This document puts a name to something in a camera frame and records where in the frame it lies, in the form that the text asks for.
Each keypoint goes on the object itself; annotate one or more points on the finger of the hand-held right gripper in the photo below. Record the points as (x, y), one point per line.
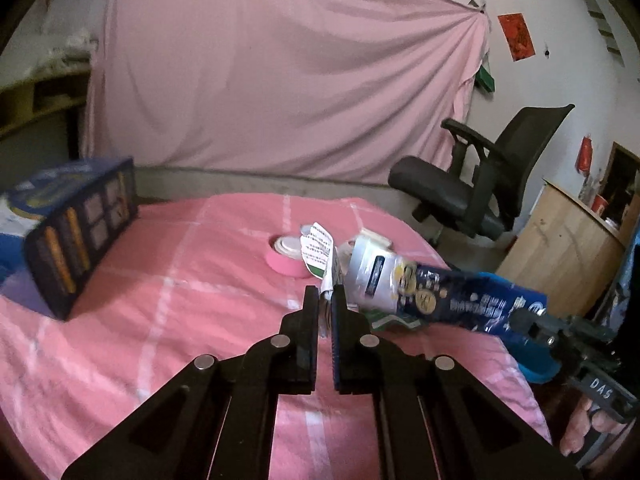
(530, 324)

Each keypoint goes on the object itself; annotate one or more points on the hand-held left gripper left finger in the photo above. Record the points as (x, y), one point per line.
(311, 320)

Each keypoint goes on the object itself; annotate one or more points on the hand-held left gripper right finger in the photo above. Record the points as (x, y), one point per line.
(337, 330)

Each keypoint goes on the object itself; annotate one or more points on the white printed paper tag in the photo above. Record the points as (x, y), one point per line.
(317, 252)

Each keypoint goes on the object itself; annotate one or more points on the blue silver snack bag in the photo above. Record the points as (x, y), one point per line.
(450, 300)

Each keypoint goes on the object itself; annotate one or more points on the person's right hand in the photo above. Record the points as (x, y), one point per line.
(582, 430)

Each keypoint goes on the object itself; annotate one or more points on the green white wrapper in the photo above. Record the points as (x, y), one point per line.
(395, 321)

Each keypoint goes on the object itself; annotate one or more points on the pink tape roll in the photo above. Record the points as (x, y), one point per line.
(285, 262)

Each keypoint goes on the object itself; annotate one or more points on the wooden cabinet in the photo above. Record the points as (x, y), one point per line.
(560, 255)

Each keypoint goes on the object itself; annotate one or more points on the blue dotted curtain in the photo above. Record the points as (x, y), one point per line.
(632, 270)

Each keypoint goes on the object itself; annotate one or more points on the red cup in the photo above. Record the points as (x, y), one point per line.
(598, 203)

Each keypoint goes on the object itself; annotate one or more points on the black office chair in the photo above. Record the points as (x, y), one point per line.
(475, 180)

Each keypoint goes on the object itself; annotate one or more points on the pink hanging sheet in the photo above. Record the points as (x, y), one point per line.
(280, 75)

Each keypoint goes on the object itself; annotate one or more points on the dark blue carton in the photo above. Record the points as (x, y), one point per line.
(75, 240)

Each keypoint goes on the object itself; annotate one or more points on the blue white box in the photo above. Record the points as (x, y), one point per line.
(12, 240)

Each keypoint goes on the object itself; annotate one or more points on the wooden shelf unit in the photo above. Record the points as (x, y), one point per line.
(40, 105)

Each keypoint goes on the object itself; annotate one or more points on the green hanging wall ornament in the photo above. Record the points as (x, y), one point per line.
(485, 79)

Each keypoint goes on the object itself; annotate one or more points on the red paper wall decoration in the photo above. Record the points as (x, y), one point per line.
(516, 36)

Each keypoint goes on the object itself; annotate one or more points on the slatted bed frame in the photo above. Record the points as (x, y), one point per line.
(597, 10)

